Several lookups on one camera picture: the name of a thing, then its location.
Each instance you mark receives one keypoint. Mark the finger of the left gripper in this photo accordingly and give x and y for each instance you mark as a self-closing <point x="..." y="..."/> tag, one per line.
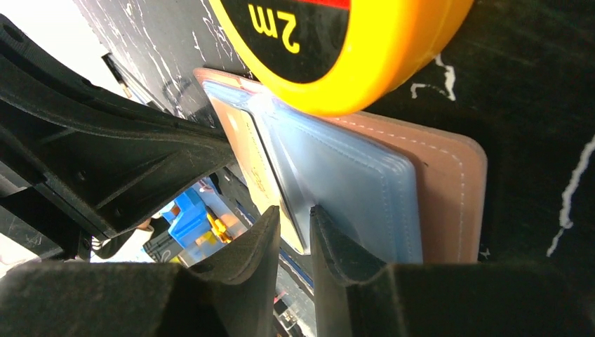
<point x="106" y="161"/>

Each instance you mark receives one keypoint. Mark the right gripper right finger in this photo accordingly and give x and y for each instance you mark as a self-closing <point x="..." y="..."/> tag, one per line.
<point x="357" y="294"/>

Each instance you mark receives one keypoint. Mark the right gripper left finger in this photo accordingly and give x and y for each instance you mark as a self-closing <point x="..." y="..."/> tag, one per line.
<point x="228" y="294"/>

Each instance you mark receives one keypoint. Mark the yellow tape measure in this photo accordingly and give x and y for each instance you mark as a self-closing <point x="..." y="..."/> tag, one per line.
<point x="331" y="58"/>

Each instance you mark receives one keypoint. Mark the pink leather card holder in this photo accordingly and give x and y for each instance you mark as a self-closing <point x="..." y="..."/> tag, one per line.
<point x="406" y="193"/>

